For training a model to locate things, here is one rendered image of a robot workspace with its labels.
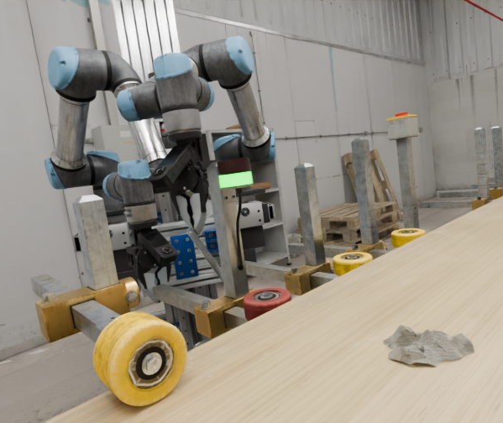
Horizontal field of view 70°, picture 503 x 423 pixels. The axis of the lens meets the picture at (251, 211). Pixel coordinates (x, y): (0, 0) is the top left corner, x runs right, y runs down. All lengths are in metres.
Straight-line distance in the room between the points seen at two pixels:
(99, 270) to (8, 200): 2.68
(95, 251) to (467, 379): 0.48
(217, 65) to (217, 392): 0.98
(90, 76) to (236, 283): 0.76
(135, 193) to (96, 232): 0.35
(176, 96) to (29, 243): 2.64
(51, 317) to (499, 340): 0.54
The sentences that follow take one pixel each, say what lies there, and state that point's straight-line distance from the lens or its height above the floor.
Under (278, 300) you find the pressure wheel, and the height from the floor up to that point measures 0.91.
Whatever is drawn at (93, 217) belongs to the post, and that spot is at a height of 1.08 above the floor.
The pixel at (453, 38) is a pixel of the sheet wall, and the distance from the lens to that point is 9.08.
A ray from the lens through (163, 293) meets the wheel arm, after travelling 0.91.
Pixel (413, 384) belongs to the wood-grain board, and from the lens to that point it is 0.39.
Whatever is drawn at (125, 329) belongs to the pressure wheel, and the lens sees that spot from 0.39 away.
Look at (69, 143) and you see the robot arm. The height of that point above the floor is 1.29.
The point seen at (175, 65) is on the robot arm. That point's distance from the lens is 0.76.
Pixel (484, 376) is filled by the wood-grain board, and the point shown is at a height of 0.90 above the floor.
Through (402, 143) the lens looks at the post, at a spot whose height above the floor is 1.14.
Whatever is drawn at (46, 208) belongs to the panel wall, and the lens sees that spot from 3.28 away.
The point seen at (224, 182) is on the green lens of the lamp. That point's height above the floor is 1.10.
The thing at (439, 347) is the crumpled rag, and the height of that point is 0.91.
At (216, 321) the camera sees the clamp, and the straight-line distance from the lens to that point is 0.70.
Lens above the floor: 1.11
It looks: 6 degrees down
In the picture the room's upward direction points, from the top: 8 degrees counter-clockwise
